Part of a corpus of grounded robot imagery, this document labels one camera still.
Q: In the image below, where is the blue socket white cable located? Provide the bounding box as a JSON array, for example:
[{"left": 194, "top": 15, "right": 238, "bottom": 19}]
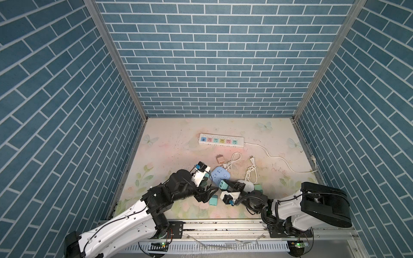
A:
[{"left": 225, "top": 152, "right": 242, "bottom": 171}]

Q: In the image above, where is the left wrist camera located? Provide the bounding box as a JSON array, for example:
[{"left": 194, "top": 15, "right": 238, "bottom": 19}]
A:
[{"left": 195, "top": 161, "right": 210, "bottom": 173}]

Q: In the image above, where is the blue square power socket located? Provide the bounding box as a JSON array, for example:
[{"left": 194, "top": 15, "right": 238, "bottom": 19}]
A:
[{"left": 211, "top": 167, "right": 230, "bottom": 186}]

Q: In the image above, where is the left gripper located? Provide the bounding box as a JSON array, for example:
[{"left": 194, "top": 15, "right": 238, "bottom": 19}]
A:
[{"left": 171, "top": 177, "right": 219, "bottom": 203}]

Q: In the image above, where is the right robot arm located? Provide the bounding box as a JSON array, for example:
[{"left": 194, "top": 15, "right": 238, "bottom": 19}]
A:
[{"left": 219, "top": 180, "right": 352, "bottom": 235}]

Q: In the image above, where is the teal USB charger plug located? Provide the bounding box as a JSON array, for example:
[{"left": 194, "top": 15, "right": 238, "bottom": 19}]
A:
[
  {"left": 209, "top": 195, "right": 218, "bottom": 206},
  {"left": 219, "top": 180, "right": 229, "bottom": 191}
]

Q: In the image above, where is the green USB charger plug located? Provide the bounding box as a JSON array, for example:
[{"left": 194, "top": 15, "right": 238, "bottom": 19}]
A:
[{"left": 254, "top": 184, "right": 264, "bottom": 193}]

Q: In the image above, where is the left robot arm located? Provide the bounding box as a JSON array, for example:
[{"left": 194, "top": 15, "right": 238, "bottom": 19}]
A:
[{"left": 63, "top": 169, "right": 218, "bottom": 258}]

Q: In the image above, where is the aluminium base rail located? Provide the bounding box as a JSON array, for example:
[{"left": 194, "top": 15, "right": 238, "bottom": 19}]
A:
[{"left": 84, "top": 219, "right": 368, "bottom": 258}]

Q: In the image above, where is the long white power strip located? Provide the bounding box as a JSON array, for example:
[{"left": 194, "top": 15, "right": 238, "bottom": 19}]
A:
[{"left": 199, "top": 133, "right": 245, "bottom": 148}]

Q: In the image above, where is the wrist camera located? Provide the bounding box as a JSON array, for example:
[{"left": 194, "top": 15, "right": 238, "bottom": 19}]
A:
[
  {"left": 195, "top": 161, "right": 210, "bottom": 173},
  {"left": 222, "top": 195, "right": 234, "bottom": 206}
]

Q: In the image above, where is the pink USB charger plug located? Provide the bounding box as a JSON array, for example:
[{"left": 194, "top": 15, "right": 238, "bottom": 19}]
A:
[{"left": 216, "top": 155, "right": 226, "bottom": 164}]

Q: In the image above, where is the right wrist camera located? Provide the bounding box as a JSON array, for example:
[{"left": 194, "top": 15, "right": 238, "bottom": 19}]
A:
[{"left": 222, "top": 195, "right": 234, "bottom": 206}]

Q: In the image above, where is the white square power socket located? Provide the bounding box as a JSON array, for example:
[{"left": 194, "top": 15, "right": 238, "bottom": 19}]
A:
[{"left": 237, "top": 180, "right": 254, "bottom": 193}]

